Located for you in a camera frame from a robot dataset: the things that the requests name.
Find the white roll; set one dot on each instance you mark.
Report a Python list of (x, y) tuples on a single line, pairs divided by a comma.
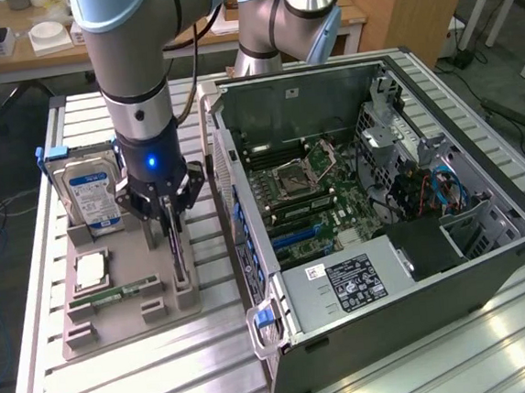
[(39, 0)]

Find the grey power supply unit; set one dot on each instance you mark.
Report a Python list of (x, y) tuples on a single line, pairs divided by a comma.
[(308, 303)]

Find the brown cardboard box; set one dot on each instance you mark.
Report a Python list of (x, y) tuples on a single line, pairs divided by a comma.
[(231, 11)]

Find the metal disk bay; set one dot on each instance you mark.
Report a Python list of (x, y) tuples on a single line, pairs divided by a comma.
[(477, 228)]

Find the blue slot latch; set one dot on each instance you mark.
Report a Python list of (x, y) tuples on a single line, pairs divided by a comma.
[(260, 278), (252, 254), (244, 231), (234, 203)]

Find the perforated metal drive cage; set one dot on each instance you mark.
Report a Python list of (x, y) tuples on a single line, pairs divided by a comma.
[(379, 140)]

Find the black power adapter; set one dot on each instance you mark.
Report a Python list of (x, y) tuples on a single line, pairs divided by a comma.
[(462, 59)]

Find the small white box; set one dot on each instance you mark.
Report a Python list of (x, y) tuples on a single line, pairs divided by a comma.
[(77, 37)]

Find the white paper stack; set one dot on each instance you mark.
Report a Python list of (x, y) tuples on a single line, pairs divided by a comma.
[(226, 25)]

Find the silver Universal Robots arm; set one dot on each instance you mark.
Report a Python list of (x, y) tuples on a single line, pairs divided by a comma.
[(130, 56)]

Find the blue expansion slot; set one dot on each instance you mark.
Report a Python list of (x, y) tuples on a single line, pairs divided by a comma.
[(298, 241), (293, 233)]

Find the black stand base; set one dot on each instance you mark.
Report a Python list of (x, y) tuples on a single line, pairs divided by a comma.
[(512, 112)]

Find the silver CPU chip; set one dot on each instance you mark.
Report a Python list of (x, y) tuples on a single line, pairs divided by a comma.
[(90, 271)]

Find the green motherboard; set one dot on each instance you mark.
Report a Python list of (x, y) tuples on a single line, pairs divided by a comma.
[(346, 207)]

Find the silver chipset heatsink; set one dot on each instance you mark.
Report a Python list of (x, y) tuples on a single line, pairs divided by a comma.
[(351, 238)]

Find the white foam block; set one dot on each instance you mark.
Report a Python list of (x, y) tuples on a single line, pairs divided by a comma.
[(51, 38)]

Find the open metal socket cover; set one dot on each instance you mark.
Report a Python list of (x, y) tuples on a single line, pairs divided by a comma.
[(321, 159)]

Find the black RAM slot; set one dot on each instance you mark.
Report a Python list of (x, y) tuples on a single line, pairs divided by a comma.
[(272, 146), (274, 151), (280, 162), (277, 157)]

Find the black chair base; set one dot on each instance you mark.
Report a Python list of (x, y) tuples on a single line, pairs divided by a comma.
[(4, 111)]

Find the blue case latch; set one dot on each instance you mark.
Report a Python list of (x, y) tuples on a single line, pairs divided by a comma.
[(264, 319)]

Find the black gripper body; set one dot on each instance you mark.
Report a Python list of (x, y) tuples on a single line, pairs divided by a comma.
[(154, 169)]

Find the white table frame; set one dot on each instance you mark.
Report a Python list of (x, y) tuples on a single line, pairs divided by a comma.
[(481, 2)]

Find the wooden cabinet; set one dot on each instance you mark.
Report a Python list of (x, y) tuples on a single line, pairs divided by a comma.
[(411, 8)]

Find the open black PC case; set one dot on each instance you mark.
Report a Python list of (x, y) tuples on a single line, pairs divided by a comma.
[(394, 332)]

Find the hard disk in blue caddy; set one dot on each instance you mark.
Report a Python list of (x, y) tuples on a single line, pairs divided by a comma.
[(89, 193)]

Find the wooden desk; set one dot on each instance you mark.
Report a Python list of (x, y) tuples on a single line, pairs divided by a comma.
[(2, 65)]

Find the CPU socket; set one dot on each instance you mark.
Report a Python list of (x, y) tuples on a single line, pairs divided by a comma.
[(293, 180)]

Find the grey cup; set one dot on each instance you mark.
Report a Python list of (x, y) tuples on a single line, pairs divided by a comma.
[(19, 2)]

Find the grey parts rack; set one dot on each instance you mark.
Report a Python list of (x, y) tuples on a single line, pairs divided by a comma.
[(126, 263)]

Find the graphics card with metal bracket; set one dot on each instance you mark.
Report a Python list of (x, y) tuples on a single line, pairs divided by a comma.
[(178, 259)]

